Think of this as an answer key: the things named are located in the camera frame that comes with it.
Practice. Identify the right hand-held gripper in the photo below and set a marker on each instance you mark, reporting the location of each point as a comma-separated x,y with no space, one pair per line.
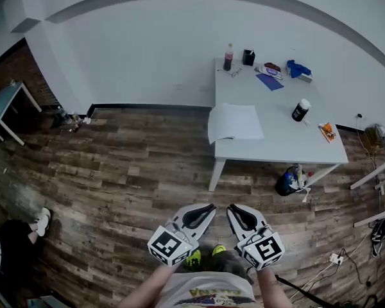
263,249

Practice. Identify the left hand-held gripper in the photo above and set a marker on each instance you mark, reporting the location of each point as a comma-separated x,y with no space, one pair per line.
174,241

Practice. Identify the white book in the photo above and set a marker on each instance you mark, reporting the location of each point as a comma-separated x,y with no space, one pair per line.
235,120

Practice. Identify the person's right forearm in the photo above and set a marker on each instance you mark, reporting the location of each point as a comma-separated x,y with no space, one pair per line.
272,290

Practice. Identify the person's left forearm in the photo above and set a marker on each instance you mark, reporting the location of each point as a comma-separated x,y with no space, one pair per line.
147,289

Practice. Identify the person's green right shoe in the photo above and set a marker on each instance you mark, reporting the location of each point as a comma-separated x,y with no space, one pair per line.
219,249

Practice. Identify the person's green shoe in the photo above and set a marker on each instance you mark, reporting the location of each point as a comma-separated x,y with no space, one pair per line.
194,259
219,249

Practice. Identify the person's green left shoe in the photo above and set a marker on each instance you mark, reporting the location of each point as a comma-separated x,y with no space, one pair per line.
194,259

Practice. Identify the person's dark trousers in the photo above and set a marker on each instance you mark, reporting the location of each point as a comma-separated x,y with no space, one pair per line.
226,263

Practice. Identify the black trash bag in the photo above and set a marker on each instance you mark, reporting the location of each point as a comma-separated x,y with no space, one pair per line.
285,183

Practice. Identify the person's white printed shirt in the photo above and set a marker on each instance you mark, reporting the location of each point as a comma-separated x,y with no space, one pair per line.
205,289

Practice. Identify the white power strip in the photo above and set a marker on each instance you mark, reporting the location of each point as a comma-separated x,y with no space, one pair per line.
336,258

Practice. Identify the black jar with white lid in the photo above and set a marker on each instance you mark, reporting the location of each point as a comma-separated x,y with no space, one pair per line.
300,111

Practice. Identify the orange packet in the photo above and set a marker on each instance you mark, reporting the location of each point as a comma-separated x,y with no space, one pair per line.
328,131

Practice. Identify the blue notebook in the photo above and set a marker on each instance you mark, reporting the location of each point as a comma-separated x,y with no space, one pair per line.
269,81

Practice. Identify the eyeglasses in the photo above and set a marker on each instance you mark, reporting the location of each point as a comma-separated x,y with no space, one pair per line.
235,73

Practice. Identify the purple tissue pack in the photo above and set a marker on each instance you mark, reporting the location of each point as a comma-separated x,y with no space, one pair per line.
271,72

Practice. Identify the white box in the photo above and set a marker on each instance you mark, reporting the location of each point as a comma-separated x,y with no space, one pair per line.
304,77

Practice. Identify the small brown bottle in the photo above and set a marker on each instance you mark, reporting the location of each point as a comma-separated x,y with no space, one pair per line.
76,125

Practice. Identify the brown pouch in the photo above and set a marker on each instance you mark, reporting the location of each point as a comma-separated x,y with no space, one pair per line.
272,65

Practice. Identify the cola bottle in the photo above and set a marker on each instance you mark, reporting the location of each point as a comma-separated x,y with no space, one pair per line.
228,59

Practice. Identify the black pen holder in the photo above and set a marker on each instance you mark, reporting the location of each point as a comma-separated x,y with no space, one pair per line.
248,58

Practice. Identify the blue cloth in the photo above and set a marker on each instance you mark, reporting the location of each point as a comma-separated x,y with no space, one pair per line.
296,67

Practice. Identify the clear plastic bottle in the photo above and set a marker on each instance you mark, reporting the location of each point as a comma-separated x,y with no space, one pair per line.
64,115

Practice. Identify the teal side table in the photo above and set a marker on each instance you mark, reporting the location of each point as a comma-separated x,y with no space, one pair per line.
1,103

